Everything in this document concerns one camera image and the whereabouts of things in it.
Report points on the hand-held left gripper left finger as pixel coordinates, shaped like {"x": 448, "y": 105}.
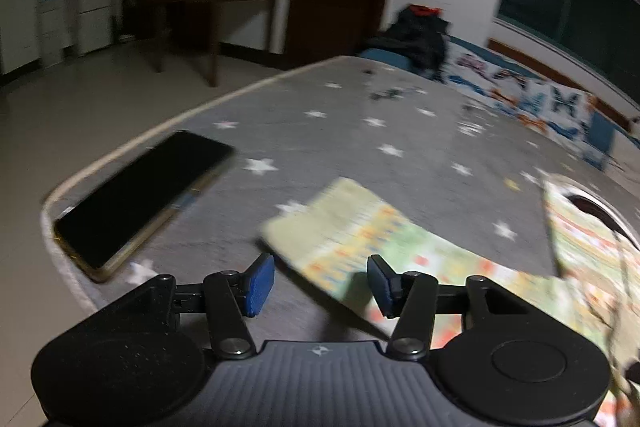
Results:
{"x": 260, "y": 286}

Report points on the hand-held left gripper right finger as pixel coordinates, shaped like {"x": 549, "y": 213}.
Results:
{"x": 380, "y": 288}

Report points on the green orange patterned garment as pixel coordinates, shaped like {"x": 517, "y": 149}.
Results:
{"x": 350, "y": 232}

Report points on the black clothes pile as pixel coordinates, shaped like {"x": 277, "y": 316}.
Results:
{"x": 417, "y": 39}

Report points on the black smartphone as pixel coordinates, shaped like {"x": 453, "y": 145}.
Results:
{"x": 140, "y": 202}

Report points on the patterned pillow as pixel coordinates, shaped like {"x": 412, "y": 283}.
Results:
{"x": 387, "y": 57}

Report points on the butterfly print cushion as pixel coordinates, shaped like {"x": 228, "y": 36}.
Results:
{"x": 550, "y": 104}
{"x": 475, "y": 72}

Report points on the dark glass window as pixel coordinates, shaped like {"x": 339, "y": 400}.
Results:
{"x": 565, "y": 17}

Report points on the white refrigerator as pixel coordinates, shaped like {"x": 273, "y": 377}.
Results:
{"x": 94, "y": 2}

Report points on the white water dispenser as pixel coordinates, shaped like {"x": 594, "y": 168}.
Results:
{"x": 49, "y": 17}

